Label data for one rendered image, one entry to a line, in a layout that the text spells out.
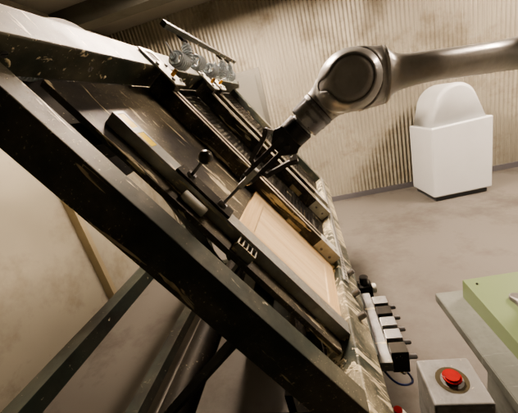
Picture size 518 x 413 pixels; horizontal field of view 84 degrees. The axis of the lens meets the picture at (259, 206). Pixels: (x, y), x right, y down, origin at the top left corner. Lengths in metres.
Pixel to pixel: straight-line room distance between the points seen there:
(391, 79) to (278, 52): 3.90
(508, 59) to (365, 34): 3.81
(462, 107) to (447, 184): 0.91
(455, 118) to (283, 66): 2.24
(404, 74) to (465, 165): 3.73
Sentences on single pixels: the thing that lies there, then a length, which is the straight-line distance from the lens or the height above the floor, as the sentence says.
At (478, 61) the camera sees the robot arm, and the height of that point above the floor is 1.60.
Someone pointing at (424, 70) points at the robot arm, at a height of 1.61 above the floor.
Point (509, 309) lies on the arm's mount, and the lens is 1.29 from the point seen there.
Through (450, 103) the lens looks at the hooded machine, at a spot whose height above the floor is 1.16.
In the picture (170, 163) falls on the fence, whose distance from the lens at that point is 0.84.
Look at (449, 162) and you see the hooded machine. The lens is 4.19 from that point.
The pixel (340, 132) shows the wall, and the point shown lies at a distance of 4.48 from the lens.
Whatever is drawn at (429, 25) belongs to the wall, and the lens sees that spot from 4.80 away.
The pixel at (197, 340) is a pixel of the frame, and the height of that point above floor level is 0.72.
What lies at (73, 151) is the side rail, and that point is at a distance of 0.65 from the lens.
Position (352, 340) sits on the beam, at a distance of 1.00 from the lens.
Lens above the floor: 1.62
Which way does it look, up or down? 18 degrees down
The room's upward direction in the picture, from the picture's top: 14 degrees counter-clockwise
